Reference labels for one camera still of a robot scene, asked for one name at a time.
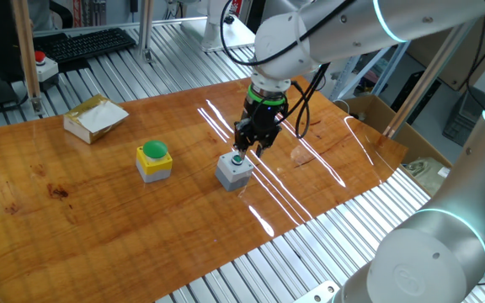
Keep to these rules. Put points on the grey box small green button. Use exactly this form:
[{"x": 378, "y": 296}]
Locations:
[{"x": 232, "y": 174}]

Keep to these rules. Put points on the emergency stop button box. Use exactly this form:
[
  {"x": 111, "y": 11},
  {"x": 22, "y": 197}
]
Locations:
[{"x": 45, "y": 69}]

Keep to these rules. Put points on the grey metal shelf rack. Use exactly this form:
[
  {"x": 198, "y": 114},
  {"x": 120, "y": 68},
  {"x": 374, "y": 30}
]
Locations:
[{"x": 387, "y": 67}]

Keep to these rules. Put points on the slanted wooden pole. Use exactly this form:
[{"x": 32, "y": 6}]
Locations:
[{"x": 419, "y": 92}]

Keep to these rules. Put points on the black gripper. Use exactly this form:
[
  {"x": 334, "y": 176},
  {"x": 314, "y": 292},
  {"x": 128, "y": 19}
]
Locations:
[{"x": 263, "y": 122}]

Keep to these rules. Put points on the open cardboard box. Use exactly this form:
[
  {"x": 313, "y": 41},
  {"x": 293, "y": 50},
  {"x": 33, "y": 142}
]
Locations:
[{"x": 95, "y": 120}]

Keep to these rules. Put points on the black keyboard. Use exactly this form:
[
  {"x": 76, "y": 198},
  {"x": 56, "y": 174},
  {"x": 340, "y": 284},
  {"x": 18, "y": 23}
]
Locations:
[{"x": 82, "y": 44}]

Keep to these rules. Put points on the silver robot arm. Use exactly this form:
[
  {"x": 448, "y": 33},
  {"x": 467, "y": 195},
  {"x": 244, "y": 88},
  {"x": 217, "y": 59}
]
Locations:
[{"x": 427, "y": 265}]

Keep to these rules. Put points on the grey plastic crate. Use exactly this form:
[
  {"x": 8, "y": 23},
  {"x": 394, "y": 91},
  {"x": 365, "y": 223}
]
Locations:
[{"x": 463, "y": 122}]

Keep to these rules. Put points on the yellow box green mushroom button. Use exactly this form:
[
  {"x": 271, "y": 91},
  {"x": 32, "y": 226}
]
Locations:
[{"x": 154, "y": 164}]

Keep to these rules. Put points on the aluminium frame post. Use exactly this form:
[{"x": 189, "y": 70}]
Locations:
[{"x": 145, "y": 29}]

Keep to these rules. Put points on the wooden frame post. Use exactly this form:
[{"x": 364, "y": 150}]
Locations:
[{"x": 25, "y": 50}]

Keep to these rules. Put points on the aluminium base plate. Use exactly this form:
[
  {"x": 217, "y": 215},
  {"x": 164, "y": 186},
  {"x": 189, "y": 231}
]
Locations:
[{"x": 316, "y": 294}]

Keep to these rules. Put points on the greenish plastic bag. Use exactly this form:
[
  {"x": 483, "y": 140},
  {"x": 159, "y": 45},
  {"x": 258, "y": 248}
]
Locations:
[{"x": 425, "y": 172}]

